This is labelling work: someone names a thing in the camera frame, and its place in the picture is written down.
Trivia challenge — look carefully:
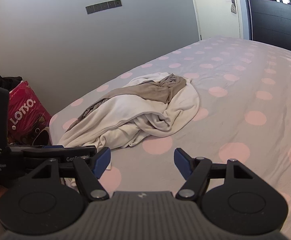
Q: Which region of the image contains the black cloth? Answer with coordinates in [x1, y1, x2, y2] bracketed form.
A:
[0, 75, 23, 92]

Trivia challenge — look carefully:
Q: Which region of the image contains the metal door handle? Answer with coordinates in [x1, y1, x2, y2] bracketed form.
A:
[225, 0, 237, 14]

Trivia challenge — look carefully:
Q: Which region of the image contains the polka dot bed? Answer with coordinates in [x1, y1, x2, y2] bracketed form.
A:
[49, 35, 291, 240]

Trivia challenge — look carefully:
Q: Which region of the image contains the white garment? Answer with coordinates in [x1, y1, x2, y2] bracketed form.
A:
[58, 72, 201, 150]

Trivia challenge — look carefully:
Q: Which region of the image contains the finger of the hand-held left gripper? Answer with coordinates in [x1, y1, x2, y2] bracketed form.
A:
[23, 145, 97, 178]

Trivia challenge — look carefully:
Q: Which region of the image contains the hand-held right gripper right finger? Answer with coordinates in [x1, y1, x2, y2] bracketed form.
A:
[174, 147, 257, 201]

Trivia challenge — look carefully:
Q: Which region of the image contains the white door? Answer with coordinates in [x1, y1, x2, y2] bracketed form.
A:
[188, 0, 243, 40]

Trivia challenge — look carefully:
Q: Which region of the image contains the dark sliding wardrobe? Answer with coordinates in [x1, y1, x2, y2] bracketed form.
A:
[243, 0, 291, 55]

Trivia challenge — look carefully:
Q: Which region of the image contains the grey wall switch panel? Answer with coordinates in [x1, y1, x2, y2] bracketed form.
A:
[85, 0, 122, 15]

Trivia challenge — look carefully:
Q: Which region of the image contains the taupe long sleeve shirt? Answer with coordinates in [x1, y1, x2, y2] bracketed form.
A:
[78, 73, 187, 122]

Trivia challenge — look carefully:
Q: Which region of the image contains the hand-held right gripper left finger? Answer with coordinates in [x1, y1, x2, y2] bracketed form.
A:
[32, 147, 111, 202]

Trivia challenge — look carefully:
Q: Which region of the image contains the red printed bag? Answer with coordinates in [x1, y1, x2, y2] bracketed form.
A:
[7, 80, 53, 145]

